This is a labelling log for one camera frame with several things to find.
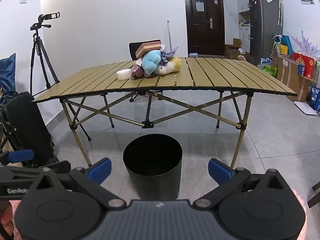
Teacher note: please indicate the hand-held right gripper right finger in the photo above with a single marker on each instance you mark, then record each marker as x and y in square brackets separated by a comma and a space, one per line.
[220, 171]

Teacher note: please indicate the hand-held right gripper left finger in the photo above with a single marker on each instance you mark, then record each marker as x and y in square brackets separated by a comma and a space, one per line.
[100, 171]

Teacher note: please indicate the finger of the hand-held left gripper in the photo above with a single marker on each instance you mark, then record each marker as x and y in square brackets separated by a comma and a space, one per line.
[20, 156]
[25, 173]

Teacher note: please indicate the black round bin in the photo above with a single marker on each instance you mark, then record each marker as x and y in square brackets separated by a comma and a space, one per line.
[152, 175]

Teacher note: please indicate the pink satin scrunchie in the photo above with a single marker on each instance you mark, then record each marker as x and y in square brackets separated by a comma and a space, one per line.
[137, 72]

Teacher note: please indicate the yellow and white plush toy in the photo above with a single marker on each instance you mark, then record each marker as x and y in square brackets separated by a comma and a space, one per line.
[170, 66]

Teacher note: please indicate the light blue plush toy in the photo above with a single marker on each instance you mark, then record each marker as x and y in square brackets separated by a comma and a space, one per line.
[150, 63]

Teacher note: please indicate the purple knit cloth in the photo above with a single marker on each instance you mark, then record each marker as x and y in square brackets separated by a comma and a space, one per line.
[167, 55]

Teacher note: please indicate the layered pink yellow sponge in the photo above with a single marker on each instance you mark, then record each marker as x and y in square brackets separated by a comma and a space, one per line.
[148, 47]

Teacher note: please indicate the black suitcase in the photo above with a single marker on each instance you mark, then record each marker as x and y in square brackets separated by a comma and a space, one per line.
[27, 127]

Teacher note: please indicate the blue patterned cushion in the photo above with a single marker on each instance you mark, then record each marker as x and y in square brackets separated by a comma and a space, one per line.
[7, 77]

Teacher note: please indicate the folding slatted table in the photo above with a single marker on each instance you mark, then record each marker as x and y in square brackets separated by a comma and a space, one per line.
[212, 75]

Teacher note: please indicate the dark wooden furniture piece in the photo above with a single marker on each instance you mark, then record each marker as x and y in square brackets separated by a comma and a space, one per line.
[315, 192]

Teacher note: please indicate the white round container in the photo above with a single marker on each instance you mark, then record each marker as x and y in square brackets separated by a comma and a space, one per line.
[123, 74]

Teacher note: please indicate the white floor scale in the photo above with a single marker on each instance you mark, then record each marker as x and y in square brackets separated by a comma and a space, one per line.
[306, 108]

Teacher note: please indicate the green plastic bag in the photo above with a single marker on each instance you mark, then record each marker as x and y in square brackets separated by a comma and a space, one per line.
[270, 71]

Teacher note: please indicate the brown plush toy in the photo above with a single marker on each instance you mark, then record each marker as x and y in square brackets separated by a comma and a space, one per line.
[241, 57]

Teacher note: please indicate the large taped cardboard box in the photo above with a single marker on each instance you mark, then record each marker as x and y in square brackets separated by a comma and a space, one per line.
[290, 77]

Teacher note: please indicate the clear plastic jar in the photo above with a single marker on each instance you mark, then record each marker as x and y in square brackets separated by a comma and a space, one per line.
[193, 54]

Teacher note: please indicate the blue printed bag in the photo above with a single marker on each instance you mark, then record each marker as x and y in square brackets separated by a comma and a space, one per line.
[315, 98]

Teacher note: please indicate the small cardboard boxes pile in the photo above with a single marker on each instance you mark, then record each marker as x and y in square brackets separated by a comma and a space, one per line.
[235, 50]

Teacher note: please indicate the black folding chair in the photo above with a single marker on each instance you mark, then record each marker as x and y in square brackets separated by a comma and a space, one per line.
[133, 50]

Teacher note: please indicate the red gift box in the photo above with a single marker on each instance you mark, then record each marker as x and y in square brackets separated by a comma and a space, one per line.
[303, 65]

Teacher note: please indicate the white base cabinet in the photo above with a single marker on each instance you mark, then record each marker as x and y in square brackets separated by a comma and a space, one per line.
[244, 37]

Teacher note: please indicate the yellow gift bag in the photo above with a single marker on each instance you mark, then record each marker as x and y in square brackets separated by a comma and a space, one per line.
[283, 49]

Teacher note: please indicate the blue gift bag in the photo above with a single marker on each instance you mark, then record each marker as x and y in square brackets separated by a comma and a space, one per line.
[287, 43]

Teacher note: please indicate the dark brown door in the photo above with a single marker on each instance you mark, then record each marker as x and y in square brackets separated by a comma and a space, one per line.
[203, 22]

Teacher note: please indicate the grey refrigerator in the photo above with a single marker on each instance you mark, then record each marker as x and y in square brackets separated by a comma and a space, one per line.
[265, 27]

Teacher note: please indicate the purple translucent decoration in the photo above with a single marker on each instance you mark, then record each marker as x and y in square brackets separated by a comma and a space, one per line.
[306, 43]

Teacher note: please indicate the pale hanging strips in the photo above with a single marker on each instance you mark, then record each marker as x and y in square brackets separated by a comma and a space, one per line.
[280, 10]

